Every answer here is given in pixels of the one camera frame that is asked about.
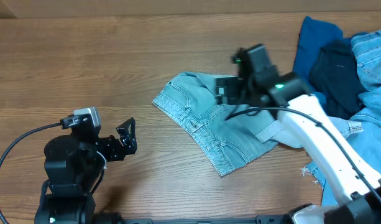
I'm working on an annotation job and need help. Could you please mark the light blue denim shorts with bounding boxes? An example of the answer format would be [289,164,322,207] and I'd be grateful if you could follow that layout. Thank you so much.
[152,71,364,178]

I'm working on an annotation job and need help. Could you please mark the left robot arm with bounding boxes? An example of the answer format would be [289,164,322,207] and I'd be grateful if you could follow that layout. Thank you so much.
[34,115,137,224]

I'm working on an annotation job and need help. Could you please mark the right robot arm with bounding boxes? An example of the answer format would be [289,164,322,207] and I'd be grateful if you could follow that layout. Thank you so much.
[216,44,381,223]

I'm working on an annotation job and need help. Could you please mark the blue shirt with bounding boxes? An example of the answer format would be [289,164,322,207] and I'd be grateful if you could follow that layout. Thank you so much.
[293,16,366,106]

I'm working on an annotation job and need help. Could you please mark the dark navy garment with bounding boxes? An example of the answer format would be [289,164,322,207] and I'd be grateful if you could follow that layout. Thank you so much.
[310,40,366,119]

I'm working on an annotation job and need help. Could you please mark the blue denim jeans pile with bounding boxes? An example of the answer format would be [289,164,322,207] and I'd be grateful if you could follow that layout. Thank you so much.
[300,28,381,208]

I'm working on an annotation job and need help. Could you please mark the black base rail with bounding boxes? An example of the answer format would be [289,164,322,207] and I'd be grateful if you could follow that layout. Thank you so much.
[118,215,293,224]

